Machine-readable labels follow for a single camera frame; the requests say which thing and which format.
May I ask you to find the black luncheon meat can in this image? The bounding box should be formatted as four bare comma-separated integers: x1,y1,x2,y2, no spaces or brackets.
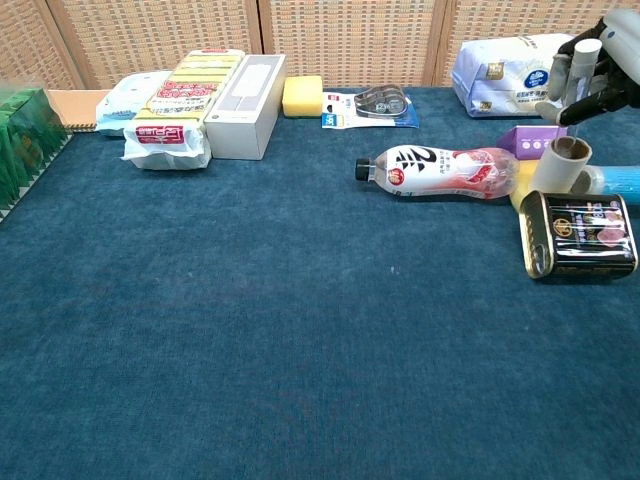
517,189,640,284

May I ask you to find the small purple box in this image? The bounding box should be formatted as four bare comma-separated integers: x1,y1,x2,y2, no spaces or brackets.
495,124,570,166

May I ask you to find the dark blue table cloth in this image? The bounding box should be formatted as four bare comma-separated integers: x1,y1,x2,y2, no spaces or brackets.
0,85,640,480

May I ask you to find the long white power strip box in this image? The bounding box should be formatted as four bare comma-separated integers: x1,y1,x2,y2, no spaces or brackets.
203,53,288,162

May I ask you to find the woven wooden folding screen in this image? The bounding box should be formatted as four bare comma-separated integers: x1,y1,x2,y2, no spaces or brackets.
0,0,640,92

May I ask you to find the correction tape blister pack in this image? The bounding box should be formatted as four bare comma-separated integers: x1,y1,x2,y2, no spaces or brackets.
320,84,421,131

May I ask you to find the blue tube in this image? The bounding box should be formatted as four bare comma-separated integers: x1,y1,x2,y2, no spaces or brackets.
571,164,640,205

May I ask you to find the yellow green sponge pack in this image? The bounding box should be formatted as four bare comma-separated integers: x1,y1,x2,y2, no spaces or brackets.
120,48,248,172

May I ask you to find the brown spiral notebook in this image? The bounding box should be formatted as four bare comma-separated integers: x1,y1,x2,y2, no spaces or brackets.
46,88,114,134

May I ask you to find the white blue tissue pack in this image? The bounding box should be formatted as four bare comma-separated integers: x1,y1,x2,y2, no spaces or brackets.
449,33,576,120

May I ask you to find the drink bottle black cap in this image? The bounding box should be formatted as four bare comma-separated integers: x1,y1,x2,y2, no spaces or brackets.
354,144,522,201

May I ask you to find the yellow sponge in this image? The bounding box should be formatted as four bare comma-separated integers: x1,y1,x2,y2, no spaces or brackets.
281,75,325,120
508,163,541,209

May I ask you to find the light blue wet wipes pack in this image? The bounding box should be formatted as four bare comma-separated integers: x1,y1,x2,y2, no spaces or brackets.
94,70,174,138

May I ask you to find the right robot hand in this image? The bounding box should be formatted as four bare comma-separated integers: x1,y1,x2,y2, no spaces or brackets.
534,8,640,128

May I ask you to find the clear box of green sachets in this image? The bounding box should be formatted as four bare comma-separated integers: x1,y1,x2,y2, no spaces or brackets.
0,87,72,224

